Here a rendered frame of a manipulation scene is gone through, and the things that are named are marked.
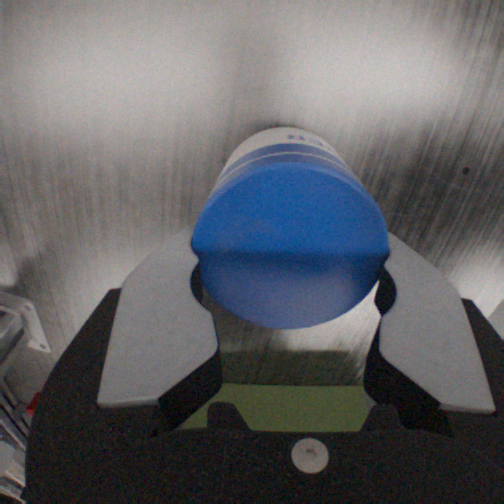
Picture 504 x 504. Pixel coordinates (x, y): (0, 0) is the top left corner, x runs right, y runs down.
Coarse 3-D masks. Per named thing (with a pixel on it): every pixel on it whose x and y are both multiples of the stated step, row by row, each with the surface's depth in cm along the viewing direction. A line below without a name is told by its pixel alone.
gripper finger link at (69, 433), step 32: (96, 320) 7; (64, 352) 6; (96, 352) 6; (64, 384) 6; (96, 384) 6; (32, 416) 5; (64, 416) 5; (96, 416) 5; (128, 416) 5; (160, 416) 6; (32, 448) 4; (64, 448) 4; (96, 448) 5; (32, 480) 4; (64, 480) 4
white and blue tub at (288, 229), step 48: (288, 144) 11; (240, 192) 9; (288, 192) 9; (336, 192) 9; (192, 240) 10; (240, 240) 10; (288, 240) 10; (336, 240) 10; (384, 240) 10; (240, 288) 11; (288, 288) 11; (336, 288) 11
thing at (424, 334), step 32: (416, 256) 10; (384, 288) 9; (416, 288) 8; (448, 288) 8; (384, 320) 7; (416, 320) 7; (448, 320) 7; (384, 352) 6; (416, 352) 6; (448, 352) 6; (384, 384) 6; (416, 384) 6; (448, 384) 6; (480, 384) 5; (416, 416) 6
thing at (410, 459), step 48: (192, 432) 5; (240, 432) 5; (288, 432) 5; (336, 432) 5; (384, 432) 4; (432, 432) 4; (96, 480) 4; (144, 480) 4; (192, 480) 4; (240, 480) 4; (288, 480) 4; (336, 480) 4; (384, 480) 4; (432, 480) 4; (480, 480) 4
